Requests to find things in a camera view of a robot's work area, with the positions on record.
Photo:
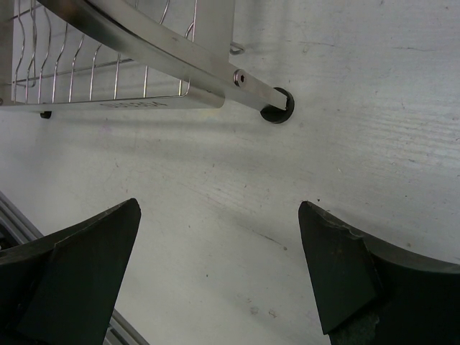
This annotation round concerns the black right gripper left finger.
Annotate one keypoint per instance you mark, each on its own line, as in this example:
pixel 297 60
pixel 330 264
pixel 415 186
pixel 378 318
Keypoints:
pixel 62 288

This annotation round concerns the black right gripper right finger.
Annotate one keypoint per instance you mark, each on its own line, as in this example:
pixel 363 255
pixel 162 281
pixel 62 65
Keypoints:
pixel 369 291

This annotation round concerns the stainless steel dish rack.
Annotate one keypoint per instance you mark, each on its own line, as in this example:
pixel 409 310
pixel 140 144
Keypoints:
pixel 94 55

